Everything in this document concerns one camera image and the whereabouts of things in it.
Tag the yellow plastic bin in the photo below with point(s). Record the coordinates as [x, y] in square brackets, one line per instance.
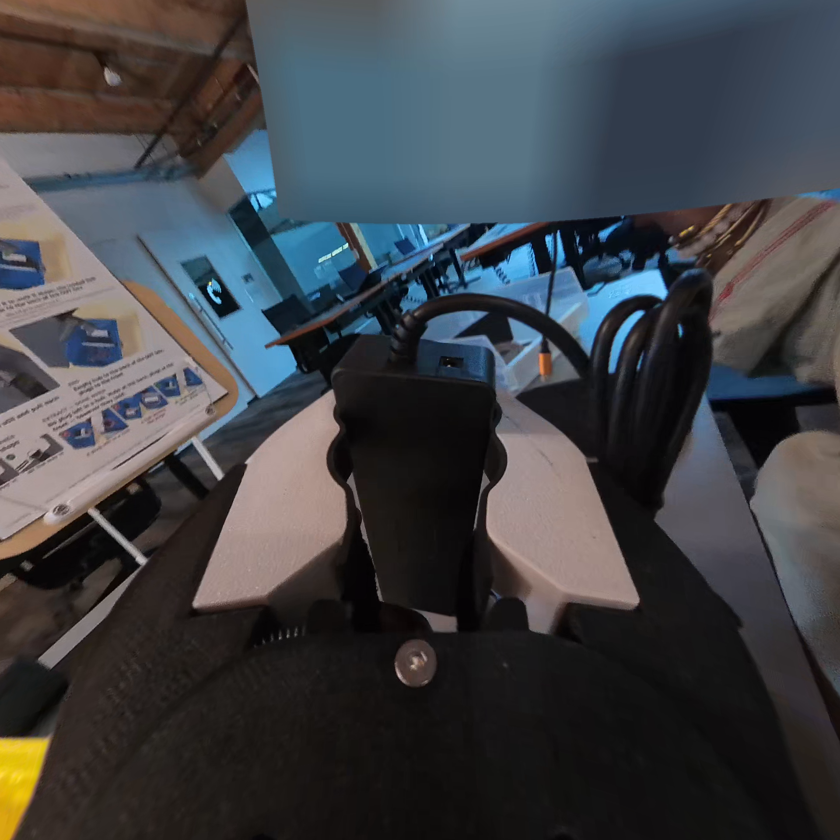
[19, 787]

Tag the instruction poster board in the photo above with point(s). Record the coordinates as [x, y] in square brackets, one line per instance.
[79, 367]

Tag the person's right forearm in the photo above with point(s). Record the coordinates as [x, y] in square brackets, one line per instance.
[774, 295]

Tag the phone icon door sign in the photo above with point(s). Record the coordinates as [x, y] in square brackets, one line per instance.
[213, 292]

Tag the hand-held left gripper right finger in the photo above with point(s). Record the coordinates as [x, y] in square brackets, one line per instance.
[558, 525]

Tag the person's beige trousers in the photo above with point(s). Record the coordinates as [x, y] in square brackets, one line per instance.
[807, 525]

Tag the white board stand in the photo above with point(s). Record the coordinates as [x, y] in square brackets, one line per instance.
[98, 485]

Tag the ceiling spotlight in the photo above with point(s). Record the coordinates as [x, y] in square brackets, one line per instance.
[111, 75]

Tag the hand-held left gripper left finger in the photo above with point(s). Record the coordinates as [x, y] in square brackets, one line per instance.
[282, 525]

